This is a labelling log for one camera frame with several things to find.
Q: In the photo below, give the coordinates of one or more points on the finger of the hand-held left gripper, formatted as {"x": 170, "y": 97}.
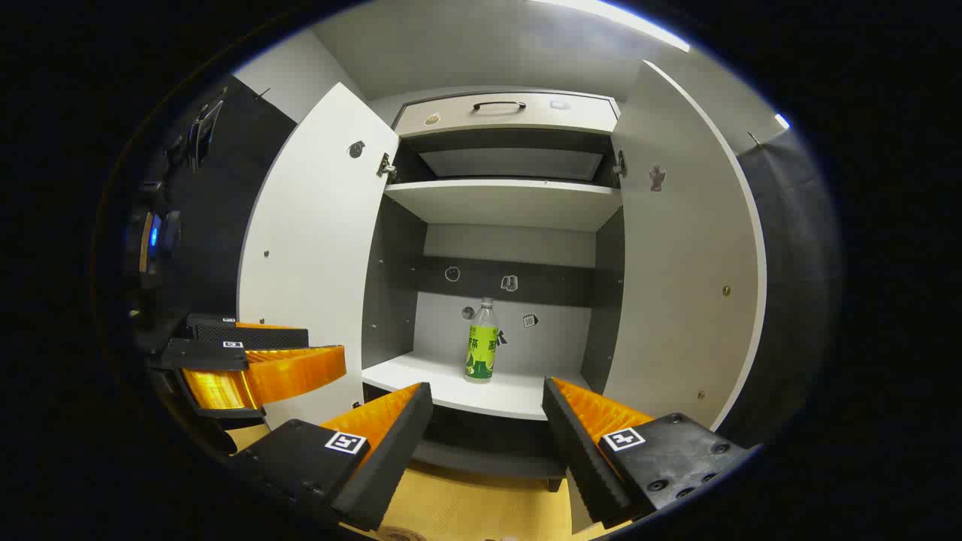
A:
{"x": 210, "y": 355}
{"x": 263, "y": 336}

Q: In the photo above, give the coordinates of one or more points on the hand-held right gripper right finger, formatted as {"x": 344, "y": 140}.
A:
{"x": 582, "y": 458}

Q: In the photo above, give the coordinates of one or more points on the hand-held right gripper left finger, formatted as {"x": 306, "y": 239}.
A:
{"x": 392, "y": 454}

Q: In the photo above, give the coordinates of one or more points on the round brown coaster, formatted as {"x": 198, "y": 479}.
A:
{"x": 402, "y": 535}

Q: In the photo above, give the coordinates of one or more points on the white cabinet door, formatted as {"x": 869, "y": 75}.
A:
{"x": 316, "y": 248}
{"x": 676, "y": 285}

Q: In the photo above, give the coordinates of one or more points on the white and grey cabinet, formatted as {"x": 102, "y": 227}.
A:
{"x": 391, "y": 285}

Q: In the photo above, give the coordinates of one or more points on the green label plastic bottle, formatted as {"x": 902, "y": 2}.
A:
{"x": 481, "y": 346}

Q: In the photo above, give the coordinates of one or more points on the white cabinet shelf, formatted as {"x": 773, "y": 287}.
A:
{"x": 451, "y": 391}
{"x": 503, "y": 203}

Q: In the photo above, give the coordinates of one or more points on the metal door hinge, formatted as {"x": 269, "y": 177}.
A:
{"x": 386, "y": 167}
{"x": 620, "y": 161}

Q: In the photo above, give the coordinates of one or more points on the white drawer front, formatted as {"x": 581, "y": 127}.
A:
{"x": 451, "y": 114}

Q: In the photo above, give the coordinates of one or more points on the ceiling light panel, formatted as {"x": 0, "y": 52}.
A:
{"x": 782, "y": 121}

